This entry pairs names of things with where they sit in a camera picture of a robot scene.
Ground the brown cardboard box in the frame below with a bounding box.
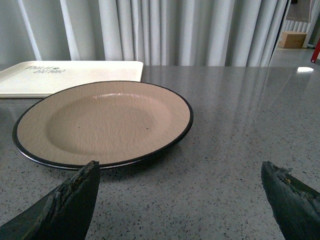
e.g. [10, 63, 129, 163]
[278, 31, 307, 49]

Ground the beige plate with black rim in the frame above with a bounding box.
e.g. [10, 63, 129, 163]
[12, 81, 194, 170]

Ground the red metal post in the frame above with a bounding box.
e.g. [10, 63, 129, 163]
[310, 39, 320, 64]

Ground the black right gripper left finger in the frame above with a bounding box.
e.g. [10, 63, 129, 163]
[0, 161, 101, 240]

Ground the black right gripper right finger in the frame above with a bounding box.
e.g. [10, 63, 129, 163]
[261, 161, 320, 240]

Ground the cream bear print tray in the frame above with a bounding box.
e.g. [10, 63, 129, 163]
[0, 60, 144, 99]

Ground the grey pleated curtain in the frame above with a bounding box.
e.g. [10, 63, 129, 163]
[0, 0, 290, 67]

